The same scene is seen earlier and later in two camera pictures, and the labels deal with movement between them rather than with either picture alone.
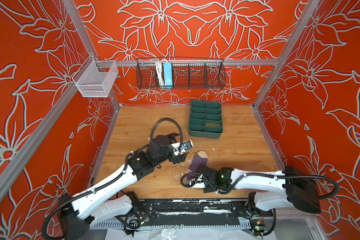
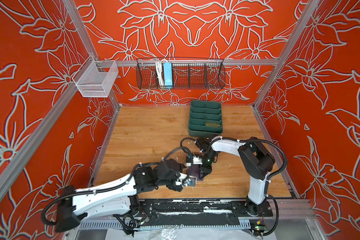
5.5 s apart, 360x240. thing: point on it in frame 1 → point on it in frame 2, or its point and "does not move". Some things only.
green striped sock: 211,124 does not move
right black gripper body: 209,187 → 207,160
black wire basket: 187,73 does not move
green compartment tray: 205,119 does not move
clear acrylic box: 95,78 does not move
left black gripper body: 169,153 → 171,180
